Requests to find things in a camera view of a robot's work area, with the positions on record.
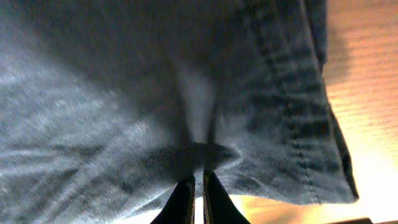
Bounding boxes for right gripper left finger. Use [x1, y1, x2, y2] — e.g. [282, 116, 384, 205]
[150, 176, 195, 224]

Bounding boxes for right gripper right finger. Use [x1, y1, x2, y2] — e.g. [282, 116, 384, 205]
[203, 170, 249, 224]

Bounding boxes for navy blue denim shorts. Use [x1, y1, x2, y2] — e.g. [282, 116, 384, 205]
[1, 0, 358, 223]

